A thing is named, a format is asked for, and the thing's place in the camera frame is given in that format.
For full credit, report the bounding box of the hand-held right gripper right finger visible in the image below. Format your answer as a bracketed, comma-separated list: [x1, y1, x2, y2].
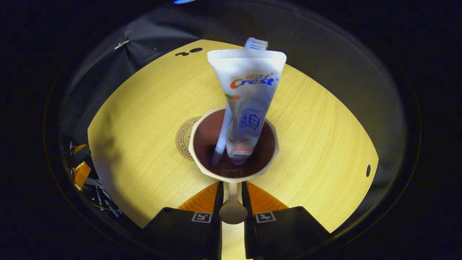
[241, 181, 331, 260]

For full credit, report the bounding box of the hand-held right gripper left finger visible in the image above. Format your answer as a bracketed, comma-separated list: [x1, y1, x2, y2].
[143, 181, 224, 260]

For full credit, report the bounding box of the beige cup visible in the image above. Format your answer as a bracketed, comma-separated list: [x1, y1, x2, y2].
[188, 107, 280, 225]

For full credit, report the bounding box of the white toothbrush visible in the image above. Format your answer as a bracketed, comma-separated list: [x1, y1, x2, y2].
[210, 37, 269, 166]

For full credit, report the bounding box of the round brown coaster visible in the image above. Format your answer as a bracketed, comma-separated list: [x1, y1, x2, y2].
[175, 116, 202, 161]

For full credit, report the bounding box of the white toothpaste tube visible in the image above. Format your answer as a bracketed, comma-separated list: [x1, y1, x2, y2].
[207, 49, 287, 166]

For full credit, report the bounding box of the black backdrop cloth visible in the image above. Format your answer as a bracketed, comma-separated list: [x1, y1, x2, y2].
[58, 0, 408, 231]

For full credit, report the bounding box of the thin white cable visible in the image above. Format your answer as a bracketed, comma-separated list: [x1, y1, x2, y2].
[87, 177, 125, 219]

